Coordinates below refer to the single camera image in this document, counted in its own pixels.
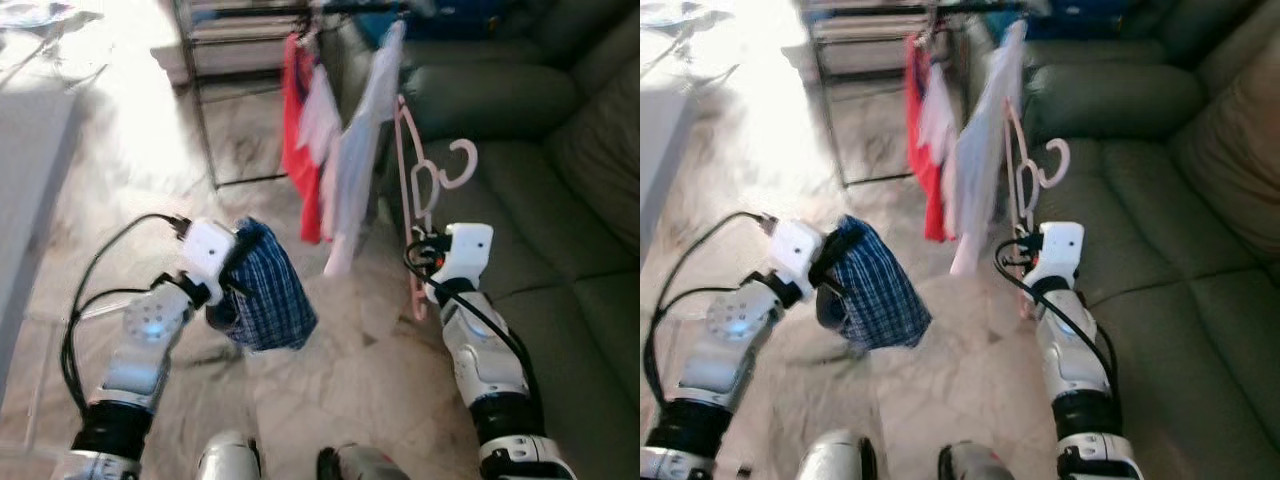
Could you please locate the long white garment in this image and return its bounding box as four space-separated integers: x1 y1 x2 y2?
945 18 1031 278
322 18 409 279

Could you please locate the blue box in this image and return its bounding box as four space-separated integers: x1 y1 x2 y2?
405 0 511 41
1025 0 1131 41

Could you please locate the dark green sofa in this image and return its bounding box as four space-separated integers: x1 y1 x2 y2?
960 0 1280 480
320 0 641 480

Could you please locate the white low slatted shelf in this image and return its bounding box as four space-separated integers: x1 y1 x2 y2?
150 12 301 89
780 12 916 86

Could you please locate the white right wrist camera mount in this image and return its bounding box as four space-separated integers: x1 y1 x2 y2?
1025 222 1086 291
428 222 495 301

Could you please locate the white plastic hanger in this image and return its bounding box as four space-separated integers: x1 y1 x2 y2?
293 10 326 51
913 10 946 51

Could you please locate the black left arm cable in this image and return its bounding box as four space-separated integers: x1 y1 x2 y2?
655 282 763 331
72 284 169 333
645 210 779 401
60 212 193 413

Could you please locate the silver left robot leg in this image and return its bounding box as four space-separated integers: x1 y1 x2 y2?
797 430 879 480
195 430 263 480

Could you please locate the red and white garment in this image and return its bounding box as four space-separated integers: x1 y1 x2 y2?
280 33 346 246
905 35 961 243

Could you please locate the black metal drying rack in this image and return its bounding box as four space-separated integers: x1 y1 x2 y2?
170 0 441 191
795 0 1051 189

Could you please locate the silver robot leg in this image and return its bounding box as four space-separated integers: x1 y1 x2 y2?
195 430 263 480
797 430 879 480
937 443 1021 480
317 445 411 480

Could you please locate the silver right robot leg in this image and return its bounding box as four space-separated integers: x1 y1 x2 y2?
317 445 411 480
937 443 1021 480

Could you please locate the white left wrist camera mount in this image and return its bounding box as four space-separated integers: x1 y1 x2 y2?
768 218 829 296
178 220 239 293

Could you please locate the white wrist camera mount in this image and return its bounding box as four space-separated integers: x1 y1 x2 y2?
428 222 495 301
1025 222 1086 291
768 218 829 296
178 220 239 293

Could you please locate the dark blue garment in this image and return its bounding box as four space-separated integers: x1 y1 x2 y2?
815 213 933 351
205 217 319 353

